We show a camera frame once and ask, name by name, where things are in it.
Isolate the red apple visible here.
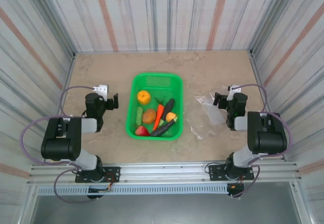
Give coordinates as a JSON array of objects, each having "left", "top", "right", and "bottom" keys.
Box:
[{"left": 132, "top": 123, "right": 150, "bottom": 137}]

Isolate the dark toy eggplant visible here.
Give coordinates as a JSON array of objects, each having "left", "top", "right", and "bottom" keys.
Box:
[{"left": 161, "top": 98, "right": 176, "bottom": 120}]

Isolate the orange toy tangerine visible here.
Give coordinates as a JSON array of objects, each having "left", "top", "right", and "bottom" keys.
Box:
[{"left": 137, "top": 89, "right": 152, "bottom": 105}]

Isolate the grey slotted cable duct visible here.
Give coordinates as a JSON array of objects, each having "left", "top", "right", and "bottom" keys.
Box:
[{"left": 36, "top": 185, "right": 228, "bottom": 196}]

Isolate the clear zip-top bag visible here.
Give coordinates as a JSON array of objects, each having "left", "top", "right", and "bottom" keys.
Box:
[{"left": 184, "top": 91, "right": 228, "bottom": 139}]

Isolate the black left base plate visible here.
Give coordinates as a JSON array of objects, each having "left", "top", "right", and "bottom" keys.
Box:
[{"left": 75, "top": 166, "right": 121, "bottom": 184}]

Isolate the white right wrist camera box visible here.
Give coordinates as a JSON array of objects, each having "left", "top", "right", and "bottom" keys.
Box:
[{"left": 227, "top": 84, "right": 242, "bottom": 101}]

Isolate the brown toy potato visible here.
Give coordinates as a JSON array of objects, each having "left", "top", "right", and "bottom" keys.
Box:
[{"left": 141, "top": 108, "right": 157, "bottom": 124}]

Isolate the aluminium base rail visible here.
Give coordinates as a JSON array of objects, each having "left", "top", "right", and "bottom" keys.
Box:
[{"left": 26, "top": 161, "right": 303, "bottom": 184}]

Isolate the long dark toy zucchini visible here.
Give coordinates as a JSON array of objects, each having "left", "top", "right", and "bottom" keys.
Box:
[{"left": 149, "top": 116, "right": 179, "bottom": 137}]

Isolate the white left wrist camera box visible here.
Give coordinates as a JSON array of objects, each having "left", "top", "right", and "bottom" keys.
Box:
[{"left": 92, "top": 84, "right": 109, "bottom": 100}]

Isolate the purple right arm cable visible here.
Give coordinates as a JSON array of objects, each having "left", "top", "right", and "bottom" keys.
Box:
[{"left": 231, "top": 83, "right": 294, "bottom": 199}]

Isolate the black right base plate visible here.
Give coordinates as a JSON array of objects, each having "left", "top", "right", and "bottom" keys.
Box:
[{"left": 208, "top": 162, "right": 255, "bottom": 182}]

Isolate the green plastic basket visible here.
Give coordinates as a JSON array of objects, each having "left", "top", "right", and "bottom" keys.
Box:
[{"left": 126, "top": 72, "right": 184, "bottom": 141}]

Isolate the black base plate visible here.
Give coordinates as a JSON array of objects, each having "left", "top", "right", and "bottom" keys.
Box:
[
  {"left": 208, "top": 162, "right": 255, "bottom": 182},
  {"left": 75, "top": 166, "right": 121, "bottom": 184}
]

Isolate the orange toy carrot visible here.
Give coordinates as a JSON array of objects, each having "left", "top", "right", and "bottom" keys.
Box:
[{"left": 152, "top": 96, "right": 167, "bottom": 131}]

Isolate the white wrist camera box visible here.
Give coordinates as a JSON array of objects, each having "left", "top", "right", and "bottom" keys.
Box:
[
  {"left": 227, "top": 84, "right": 242, "bottom": 101},
  {"left": 92, "top": 84, "right": 109, "bottom": 100}
]

